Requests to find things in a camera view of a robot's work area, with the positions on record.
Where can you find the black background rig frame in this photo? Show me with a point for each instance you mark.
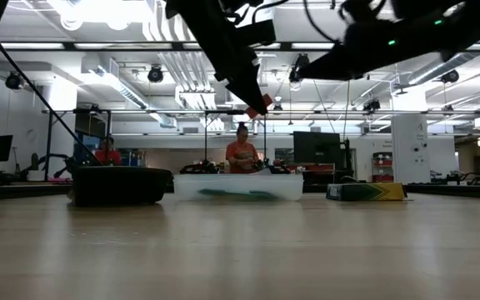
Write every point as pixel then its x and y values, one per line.
pixel 49 146

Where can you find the shelf with red bins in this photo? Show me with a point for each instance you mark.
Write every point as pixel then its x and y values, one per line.
pixel 382 166

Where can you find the orange eraser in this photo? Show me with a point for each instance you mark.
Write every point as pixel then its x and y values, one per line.
pixel 251 112

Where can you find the black background robot equipment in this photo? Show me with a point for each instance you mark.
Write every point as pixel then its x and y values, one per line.
pixel 200 168

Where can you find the clear pencil case teal lid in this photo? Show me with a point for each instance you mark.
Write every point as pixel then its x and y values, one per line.
pixel 240 183

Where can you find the black calculator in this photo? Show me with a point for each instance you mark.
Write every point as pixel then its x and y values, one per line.
pixel 119 187

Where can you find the person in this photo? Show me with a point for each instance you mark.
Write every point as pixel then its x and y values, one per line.
pixel 242 156
pixel 107 157

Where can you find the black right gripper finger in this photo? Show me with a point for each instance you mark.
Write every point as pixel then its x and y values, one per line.
pixel 331 66

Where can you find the green scissors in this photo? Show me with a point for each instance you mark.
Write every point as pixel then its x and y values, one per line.
pixel 231 193

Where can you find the yellow green crayon box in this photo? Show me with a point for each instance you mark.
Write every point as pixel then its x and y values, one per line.
pixel 365 191

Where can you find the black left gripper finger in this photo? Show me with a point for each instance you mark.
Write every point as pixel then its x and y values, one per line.
pixel 250 96

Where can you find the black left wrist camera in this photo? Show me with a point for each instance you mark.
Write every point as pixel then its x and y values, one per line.
pixel 261 33

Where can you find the grey horizontal pipe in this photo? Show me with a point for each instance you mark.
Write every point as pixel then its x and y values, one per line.
pixel 161 111

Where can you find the black ceiling spotlight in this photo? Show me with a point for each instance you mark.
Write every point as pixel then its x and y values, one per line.
pixel 299 66
pixel 155 75
pixel 450 76
pixel 14 81

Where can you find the black overhead beam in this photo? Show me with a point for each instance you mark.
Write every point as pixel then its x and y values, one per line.
pixel 119 46

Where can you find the black aluminium table frame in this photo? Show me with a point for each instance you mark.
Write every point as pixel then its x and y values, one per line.
pixel 15 191

